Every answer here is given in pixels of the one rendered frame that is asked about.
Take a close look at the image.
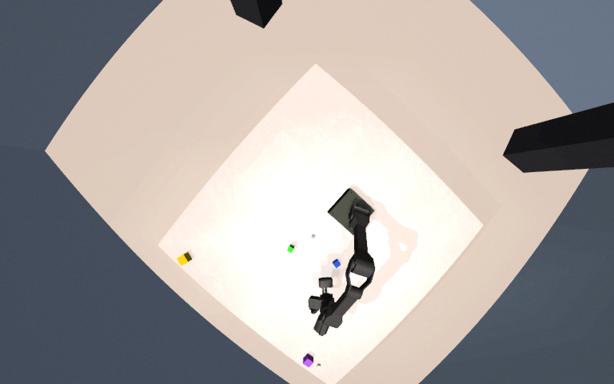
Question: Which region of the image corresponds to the yellow block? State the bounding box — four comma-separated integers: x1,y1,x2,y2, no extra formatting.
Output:
177,252,192,266

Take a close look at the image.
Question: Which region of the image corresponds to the small purple cube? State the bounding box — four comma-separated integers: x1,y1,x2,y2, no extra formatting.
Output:
303,354,313,368

